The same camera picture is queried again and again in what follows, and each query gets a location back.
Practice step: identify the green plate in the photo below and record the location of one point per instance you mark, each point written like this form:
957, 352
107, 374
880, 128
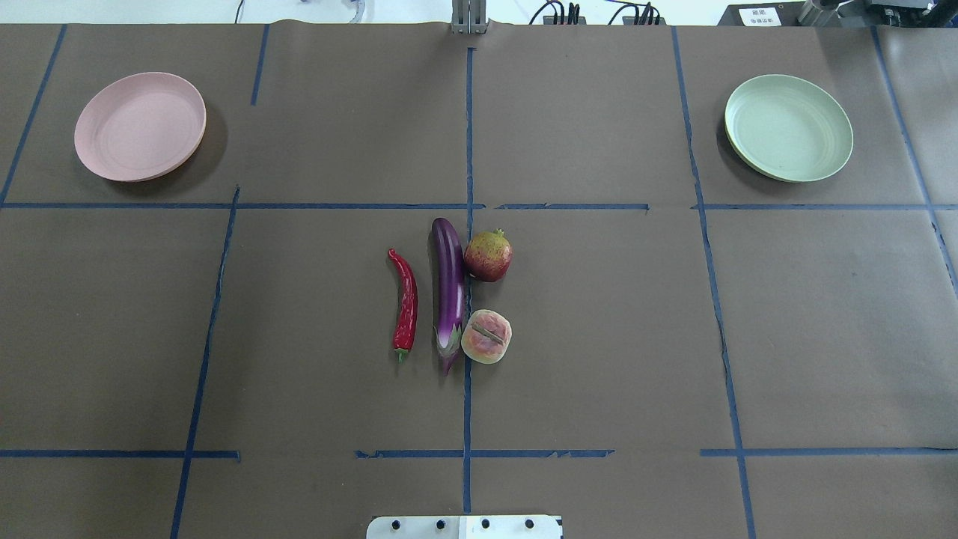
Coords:
788, 129

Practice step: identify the pink plate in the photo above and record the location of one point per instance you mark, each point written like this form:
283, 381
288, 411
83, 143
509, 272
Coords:
140, 127

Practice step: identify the aluminium camera mount post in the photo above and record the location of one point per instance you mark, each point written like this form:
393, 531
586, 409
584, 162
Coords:
469, 17

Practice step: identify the purple eggplant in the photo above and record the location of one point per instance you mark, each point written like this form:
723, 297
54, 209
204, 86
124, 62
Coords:
451, 295

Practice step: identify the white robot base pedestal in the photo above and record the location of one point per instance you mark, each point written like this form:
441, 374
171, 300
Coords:
467, 526

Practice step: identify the dark box with label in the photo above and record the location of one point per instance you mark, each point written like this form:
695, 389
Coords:
763, 14

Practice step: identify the pink peach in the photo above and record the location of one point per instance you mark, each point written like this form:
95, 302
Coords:
486, 337

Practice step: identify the red chili pepper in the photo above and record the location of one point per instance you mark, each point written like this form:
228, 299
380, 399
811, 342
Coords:
406, 327

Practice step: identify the red green pomegranate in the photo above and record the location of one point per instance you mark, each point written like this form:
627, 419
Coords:
488, 255

